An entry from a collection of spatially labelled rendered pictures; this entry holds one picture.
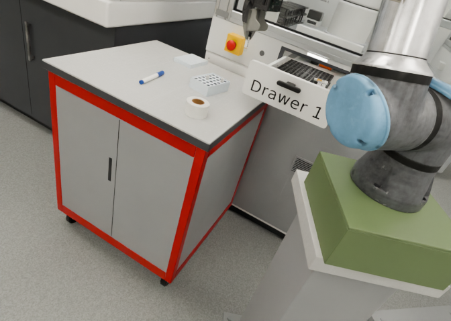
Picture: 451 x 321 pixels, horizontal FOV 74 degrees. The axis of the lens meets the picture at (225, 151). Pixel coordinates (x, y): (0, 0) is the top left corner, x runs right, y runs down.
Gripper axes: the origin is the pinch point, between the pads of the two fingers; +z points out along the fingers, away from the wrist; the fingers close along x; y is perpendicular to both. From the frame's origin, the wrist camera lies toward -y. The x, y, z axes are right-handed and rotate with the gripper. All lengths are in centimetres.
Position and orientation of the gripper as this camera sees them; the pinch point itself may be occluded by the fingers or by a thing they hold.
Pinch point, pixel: (247, 34)
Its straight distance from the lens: 103.0
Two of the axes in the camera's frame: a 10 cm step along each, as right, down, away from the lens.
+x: 6.7, -2.6, 6.9
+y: 7.1, 5.0, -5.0
